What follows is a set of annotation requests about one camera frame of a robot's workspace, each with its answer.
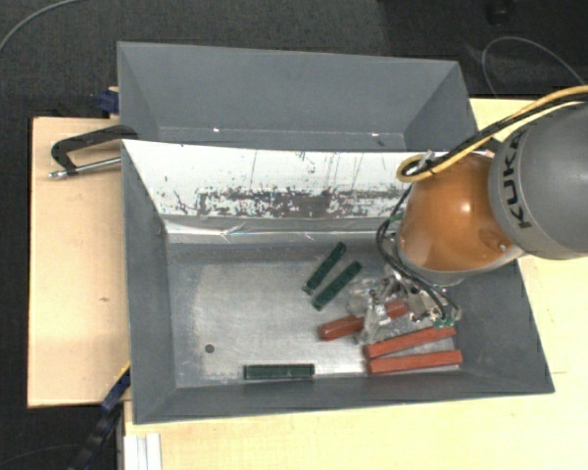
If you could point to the dark green flat block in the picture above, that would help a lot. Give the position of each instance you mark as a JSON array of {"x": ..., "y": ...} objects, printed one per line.
[
  {"x": 325, "y": 267},
  {"x": 337, "y": 285},
  {"x": 278, "y": 371}
]

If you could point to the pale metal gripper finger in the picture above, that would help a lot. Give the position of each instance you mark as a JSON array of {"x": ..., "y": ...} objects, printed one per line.
[
  {"x": 376, "y": 322},
  {"x": 363, "y": 296}
]

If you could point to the red-brown flat block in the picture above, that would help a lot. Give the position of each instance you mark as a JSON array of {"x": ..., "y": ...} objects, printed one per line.
[
  {"x": 340, "y": 328},
  {"x": 411, "y": 341},
  {"x": 414, "y": 362}
]

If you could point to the grey metal bin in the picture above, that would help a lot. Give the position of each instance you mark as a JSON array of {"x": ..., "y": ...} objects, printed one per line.
[{"x": 255, "y": 311}]

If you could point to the pale wood board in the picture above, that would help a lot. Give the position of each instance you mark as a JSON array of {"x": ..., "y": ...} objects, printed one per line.
[{"x": 78, "y": 262}]

